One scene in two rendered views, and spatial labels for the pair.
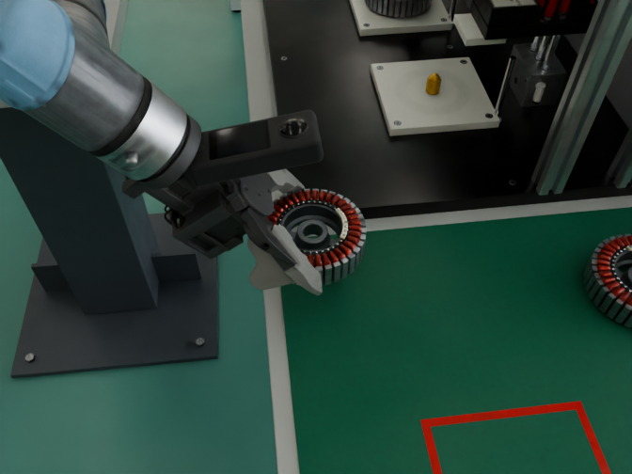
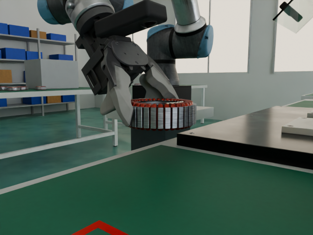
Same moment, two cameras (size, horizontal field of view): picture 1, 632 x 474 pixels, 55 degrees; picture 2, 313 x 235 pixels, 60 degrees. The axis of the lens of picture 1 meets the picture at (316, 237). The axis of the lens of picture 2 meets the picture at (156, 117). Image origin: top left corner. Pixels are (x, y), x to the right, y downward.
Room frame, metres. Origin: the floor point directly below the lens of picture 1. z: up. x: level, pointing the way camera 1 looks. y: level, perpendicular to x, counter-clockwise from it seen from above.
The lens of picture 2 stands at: (0.13, -0.28, 0.87)
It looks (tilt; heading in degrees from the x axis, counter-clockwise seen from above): 8 degrees down; 45
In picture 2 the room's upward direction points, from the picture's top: straight up
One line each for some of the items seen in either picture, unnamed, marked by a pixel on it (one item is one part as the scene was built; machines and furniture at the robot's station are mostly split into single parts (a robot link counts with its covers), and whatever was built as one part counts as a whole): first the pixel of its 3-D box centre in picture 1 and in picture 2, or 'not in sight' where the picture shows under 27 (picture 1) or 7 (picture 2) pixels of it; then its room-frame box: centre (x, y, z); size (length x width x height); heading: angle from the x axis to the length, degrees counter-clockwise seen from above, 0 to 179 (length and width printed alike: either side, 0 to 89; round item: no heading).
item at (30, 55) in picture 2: not in sight; (30, 56); (2.57, 6.37, 1.38); 0.42 x 0.36 x 0.20; 95
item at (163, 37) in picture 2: not in sight; (162, 43); (0.93, 0.49, 1.01); 0.13 x 0.12 x 0.14; 107
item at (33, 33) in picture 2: not in sight; (34, 35); (2.71, 6.39, 1.87); 0.40 x 0.36 x 0.17; 96
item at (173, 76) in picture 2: not in sight; (160, 72); (0.92, 0.50, 0.89); 0.15 x 0.15 x 0.10
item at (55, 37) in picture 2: not in sight; (53, 38); (3.19, 6.44, 1.86); 0.42 x 0.42 x 0.16; 7
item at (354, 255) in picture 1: (312, 235); (159, 112); (0.41, 0.00, 0.82); 0.11 x 0.11 x 0.04
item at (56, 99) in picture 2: not in sight; (50, 98); (3.01, 6.43, 0.39); 0.40 x 0.36 x 0.21; 96
